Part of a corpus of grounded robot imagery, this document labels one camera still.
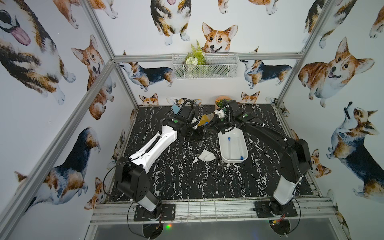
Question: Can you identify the white rectangular tray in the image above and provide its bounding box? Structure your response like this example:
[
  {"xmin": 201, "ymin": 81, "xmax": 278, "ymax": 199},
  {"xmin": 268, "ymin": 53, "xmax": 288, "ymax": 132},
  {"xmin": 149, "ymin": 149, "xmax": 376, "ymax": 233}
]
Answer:
[{"xmin": 218, "ymin": 128, "xmax": 249, "ymax": 164}]

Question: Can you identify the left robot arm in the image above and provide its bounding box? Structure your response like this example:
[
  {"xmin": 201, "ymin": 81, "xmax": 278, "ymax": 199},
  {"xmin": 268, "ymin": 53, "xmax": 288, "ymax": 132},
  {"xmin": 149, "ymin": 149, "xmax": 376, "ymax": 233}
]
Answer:
[{"xmin": 114, "ymin": 99, "xmax": 204, "ymax": 220}]

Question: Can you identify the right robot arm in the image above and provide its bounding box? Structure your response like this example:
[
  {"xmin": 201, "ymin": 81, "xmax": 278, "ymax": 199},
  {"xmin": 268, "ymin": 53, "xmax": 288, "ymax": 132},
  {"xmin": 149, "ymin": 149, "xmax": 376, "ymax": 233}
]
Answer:
[{"xmin": 203, "ymin": 100, "xmax": 312, "ymax": 218}]

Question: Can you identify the teal small trowel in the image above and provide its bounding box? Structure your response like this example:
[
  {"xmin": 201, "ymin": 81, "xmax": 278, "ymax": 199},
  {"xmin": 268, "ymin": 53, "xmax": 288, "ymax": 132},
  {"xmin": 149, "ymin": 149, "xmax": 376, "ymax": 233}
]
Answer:
[{"xmin": 172, "ymin": 105, "xmax": 182, "ymax": 115}]

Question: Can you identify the peach plant pot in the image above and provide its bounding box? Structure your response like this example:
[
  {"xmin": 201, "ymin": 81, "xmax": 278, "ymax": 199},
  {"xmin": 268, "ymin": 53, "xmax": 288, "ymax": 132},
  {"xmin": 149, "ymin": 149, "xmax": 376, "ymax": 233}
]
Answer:
[{"xmin": 215, "ymin": 96, "xmax": 232, "ymax": 110}]

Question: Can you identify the yellow work glove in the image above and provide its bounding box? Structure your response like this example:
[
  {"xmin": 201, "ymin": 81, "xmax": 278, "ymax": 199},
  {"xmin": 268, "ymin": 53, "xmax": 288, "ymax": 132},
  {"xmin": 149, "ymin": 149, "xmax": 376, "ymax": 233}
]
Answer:
[{"xmin": 197, "ymin": 113, "xmax": 215, "ymax": 127}]

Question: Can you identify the green fern plant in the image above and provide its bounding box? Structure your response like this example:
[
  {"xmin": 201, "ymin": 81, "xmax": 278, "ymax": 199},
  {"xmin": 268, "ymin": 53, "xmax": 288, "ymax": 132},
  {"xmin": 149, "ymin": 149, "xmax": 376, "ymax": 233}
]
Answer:
[{"xmin": 184, "ymin": 41, "xmax": 208, "ymax": 78}]

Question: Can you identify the white wire basket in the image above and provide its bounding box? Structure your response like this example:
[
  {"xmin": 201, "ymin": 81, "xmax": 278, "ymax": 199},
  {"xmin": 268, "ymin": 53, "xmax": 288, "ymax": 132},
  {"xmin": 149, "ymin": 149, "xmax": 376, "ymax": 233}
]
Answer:
[{"xmin": 172, "ymin": 53, "xmax": 240, "ymax": 80}]

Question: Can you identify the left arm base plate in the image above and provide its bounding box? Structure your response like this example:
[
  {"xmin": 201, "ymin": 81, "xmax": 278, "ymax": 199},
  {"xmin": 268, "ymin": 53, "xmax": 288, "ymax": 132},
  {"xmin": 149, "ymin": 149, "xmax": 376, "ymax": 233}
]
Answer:
[{"xmin": 134, "ymin": 204, "xmax": 176, "ymax": 222}]

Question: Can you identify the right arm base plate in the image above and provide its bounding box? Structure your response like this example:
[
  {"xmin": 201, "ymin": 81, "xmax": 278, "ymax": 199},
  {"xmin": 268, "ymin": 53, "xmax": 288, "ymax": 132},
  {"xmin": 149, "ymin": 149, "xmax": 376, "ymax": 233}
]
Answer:
[{"xmin": 253, "ymin": 201, "xmax": 299, "ymax": 218}]

